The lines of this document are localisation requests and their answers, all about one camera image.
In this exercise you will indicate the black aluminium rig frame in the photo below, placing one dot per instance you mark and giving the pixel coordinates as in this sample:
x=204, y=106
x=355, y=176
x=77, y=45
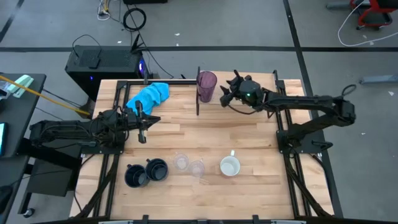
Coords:
x=174, y=82

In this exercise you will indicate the orange mug white inside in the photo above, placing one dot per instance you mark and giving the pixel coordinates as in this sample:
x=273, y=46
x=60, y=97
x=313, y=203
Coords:
x=230, y=166

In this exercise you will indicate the black tablet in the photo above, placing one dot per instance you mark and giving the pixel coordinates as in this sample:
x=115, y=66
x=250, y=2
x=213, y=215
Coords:
x=3, y=140

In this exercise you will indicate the grey floor strip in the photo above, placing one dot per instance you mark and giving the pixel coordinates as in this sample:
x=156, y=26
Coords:
x=379, y=79
x=339, y=5

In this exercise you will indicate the purple faceted plastic tumbler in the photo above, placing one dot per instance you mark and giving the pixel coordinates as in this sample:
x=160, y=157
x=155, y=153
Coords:
x=206, y=90

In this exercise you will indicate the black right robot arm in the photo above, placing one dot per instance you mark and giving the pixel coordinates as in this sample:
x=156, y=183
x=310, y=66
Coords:
x=311, y=102

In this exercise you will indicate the small clear plastic cup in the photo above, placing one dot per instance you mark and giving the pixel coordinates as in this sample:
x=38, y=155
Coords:
x=181, y=161
x=196, y=169

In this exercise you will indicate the mint green plastic device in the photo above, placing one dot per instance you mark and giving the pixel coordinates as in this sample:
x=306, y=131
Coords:
x=21, y=84

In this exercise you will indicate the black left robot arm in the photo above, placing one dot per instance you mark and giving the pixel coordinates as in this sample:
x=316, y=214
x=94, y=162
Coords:
x=62, y=130

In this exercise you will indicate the red metal cart frame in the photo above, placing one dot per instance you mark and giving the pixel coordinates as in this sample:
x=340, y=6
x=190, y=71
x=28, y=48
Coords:
x=374, y=24

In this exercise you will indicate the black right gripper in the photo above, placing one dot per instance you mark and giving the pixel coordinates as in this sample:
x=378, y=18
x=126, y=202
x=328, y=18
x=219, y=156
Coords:
x=253, y=98

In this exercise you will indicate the dark blue enamel mug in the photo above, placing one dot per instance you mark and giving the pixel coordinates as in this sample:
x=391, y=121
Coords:
x=136, y=177
x=158, y=170

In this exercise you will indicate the black wifi antenna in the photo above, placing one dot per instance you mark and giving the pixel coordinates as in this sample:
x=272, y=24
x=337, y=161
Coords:
x=136, y=43

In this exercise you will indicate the black computer tower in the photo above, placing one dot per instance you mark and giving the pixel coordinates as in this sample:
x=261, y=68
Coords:
x=118, y=62

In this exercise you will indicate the turquoise blue cloth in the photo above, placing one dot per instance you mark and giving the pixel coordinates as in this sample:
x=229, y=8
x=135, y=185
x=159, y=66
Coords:
x=149, y=95

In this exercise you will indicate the black flat platform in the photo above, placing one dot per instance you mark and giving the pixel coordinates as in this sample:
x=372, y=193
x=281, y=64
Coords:
x=49, y=180

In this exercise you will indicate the black desk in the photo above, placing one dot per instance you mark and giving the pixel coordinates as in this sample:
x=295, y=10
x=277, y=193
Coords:
x=21, y=124

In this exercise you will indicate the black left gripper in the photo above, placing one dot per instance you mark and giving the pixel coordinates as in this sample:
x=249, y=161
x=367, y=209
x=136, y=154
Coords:
x=130, y=123

